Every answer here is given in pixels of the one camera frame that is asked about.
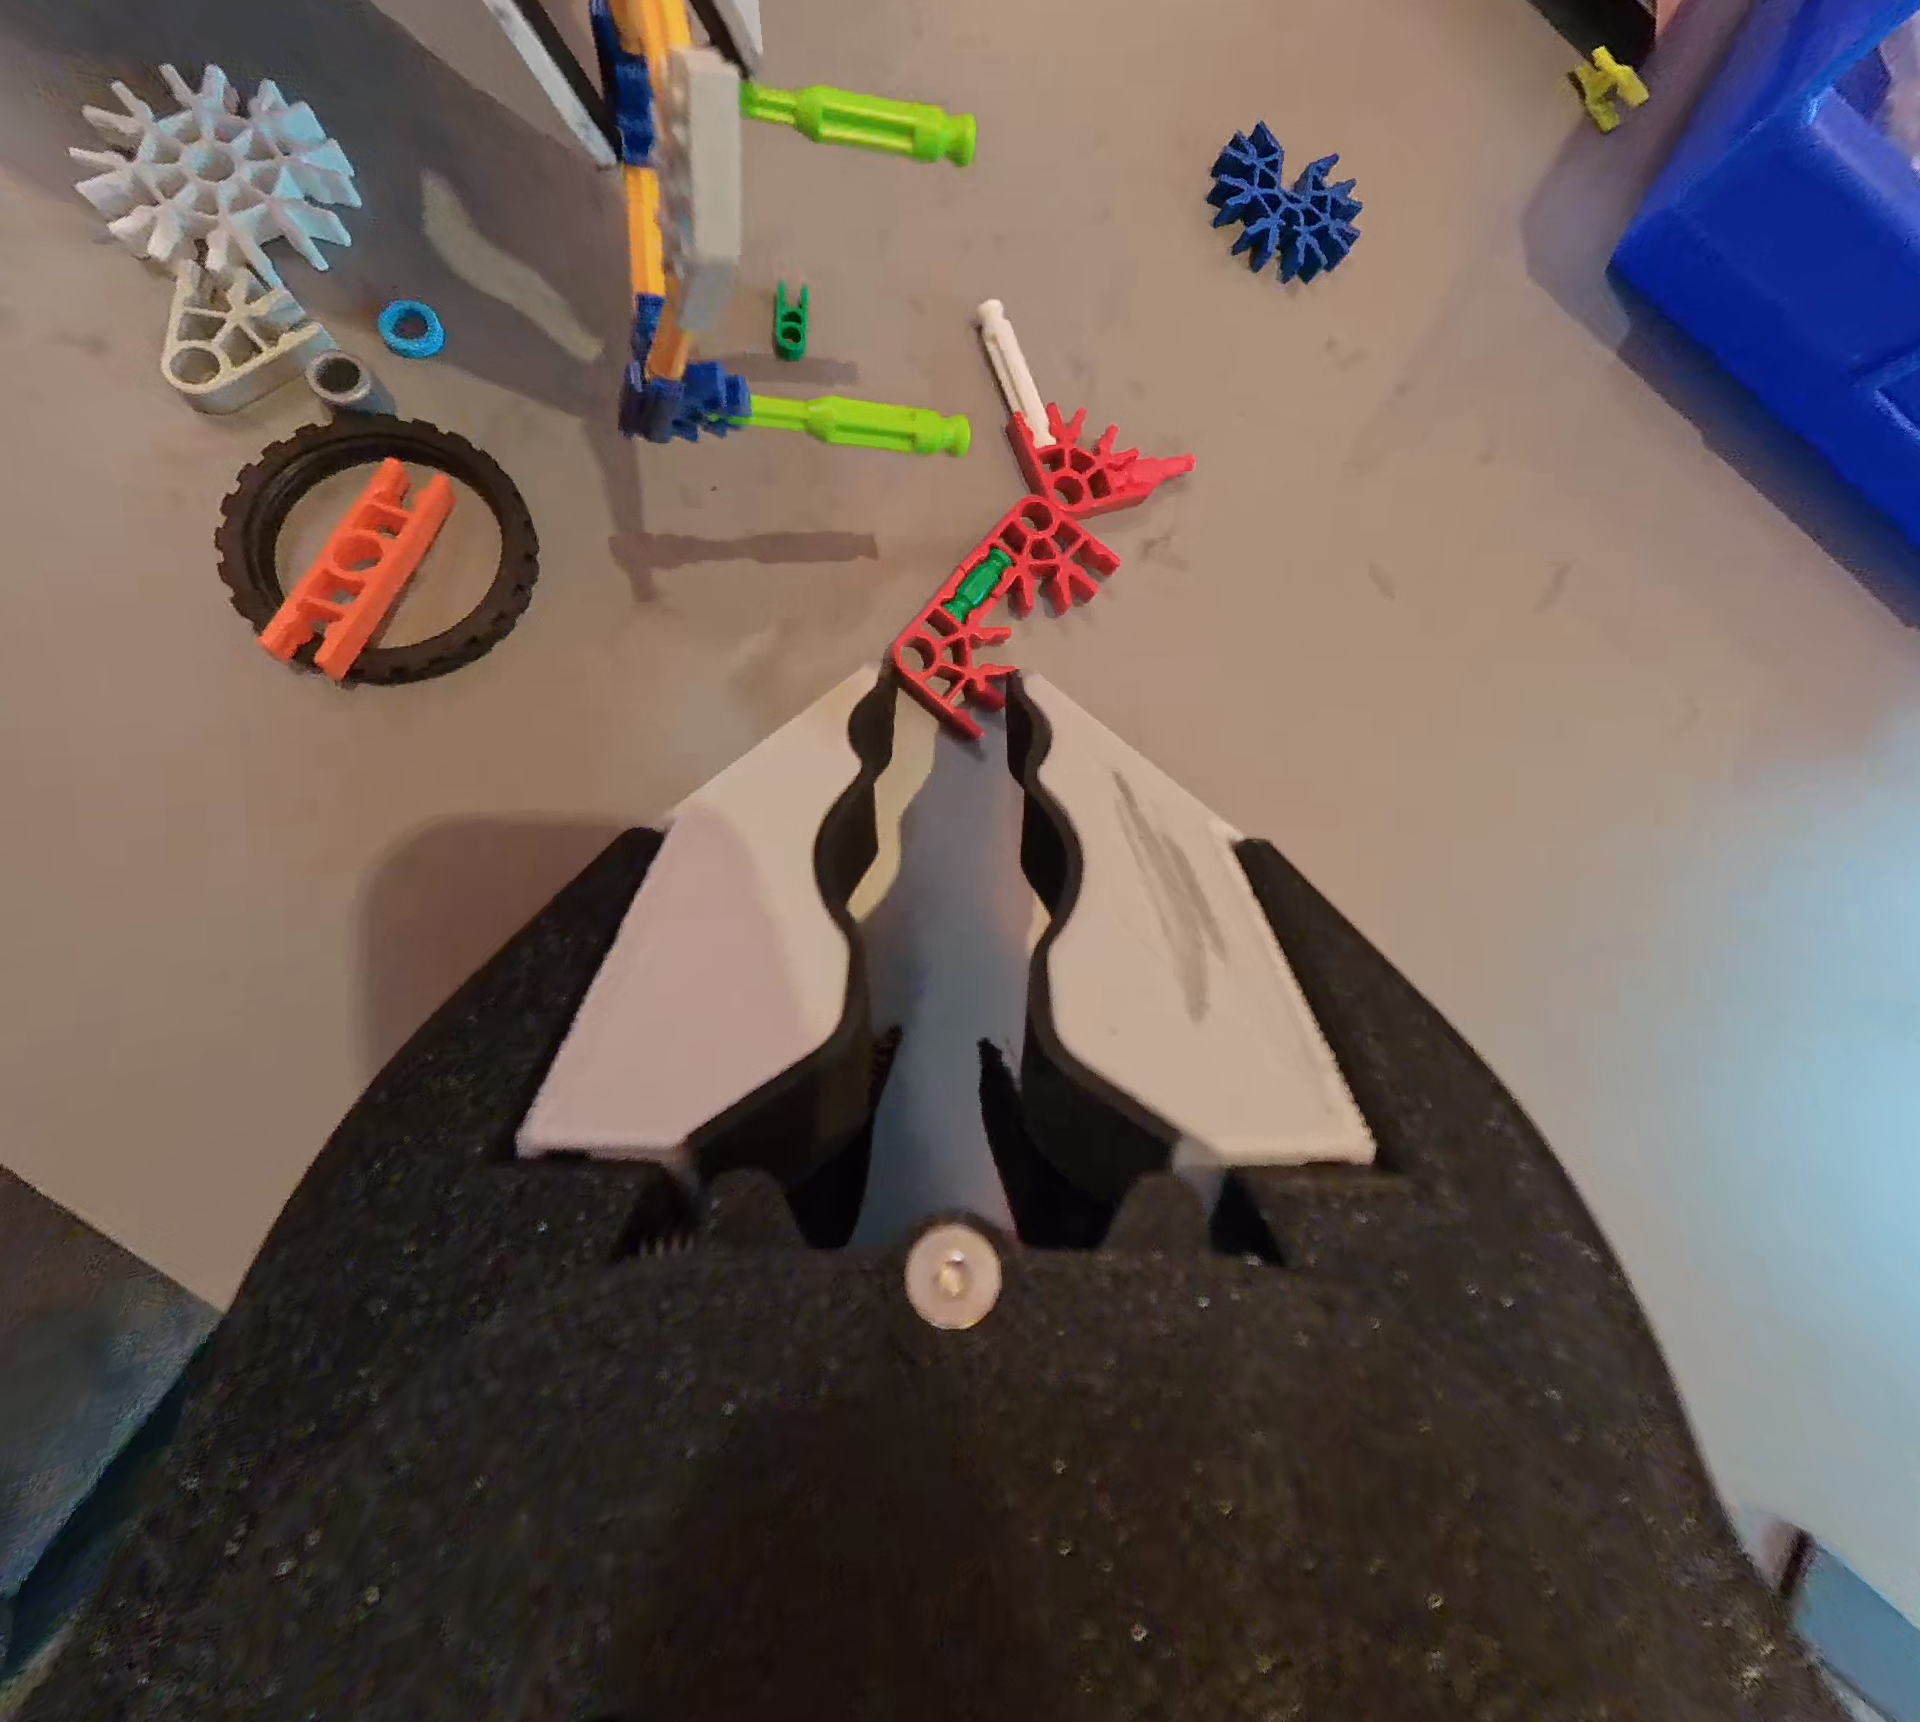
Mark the orange connector piece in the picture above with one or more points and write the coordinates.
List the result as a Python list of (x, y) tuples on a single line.
[(353, 566)]

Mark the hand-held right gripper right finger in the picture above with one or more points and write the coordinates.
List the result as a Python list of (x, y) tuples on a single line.
[(1200, 1002)]

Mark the black toy tyre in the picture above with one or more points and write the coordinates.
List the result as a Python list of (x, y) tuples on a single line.
[(241, 566)]

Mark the colourful rod connector toy model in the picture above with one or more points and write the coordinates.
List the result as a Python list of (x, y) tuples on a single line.
[(705, 177)]

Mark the white snowflake connector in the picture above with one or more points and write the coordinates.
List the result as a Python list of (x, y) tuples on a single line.
[(219, 170)]

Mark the red connector with white rod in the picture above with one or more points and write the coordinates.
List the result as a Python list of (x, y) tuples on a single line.
[(1081, 463)]

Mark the pale grey connector piece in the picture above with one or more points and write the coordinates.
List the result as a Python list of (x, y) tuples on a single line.
[(224, 364)]

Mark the yellow connector piece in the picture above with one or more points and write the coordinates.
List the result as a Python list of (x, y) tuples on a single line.
[(1604, 91)]

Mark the blue plastic bin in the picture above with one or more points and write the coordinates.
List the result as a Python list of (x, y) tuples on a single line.
[(1771, 252)]

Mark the green connector piece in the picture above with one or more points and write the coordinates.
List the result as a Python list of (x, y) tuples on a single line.
[(789, 326)]

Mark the person's leg in jeans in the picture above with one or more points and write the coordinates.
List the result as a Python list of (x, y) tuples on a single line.
[(75, 1376)]

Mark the small grey spacer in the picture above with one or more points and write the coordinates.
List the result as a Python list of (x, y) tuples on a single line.
[(342, 380)]

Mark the blue snowflake connector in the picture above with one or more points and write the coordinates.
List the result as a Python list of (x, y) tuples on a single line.
[(1282, 206)]

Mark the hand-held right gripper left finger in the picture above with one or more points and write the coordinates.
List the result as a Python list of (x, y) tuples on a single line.
[(705, 1002)]

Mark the red connectors with green clip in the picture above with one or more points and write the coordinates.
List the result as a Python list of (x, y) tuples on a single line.
[(1034, 544)]

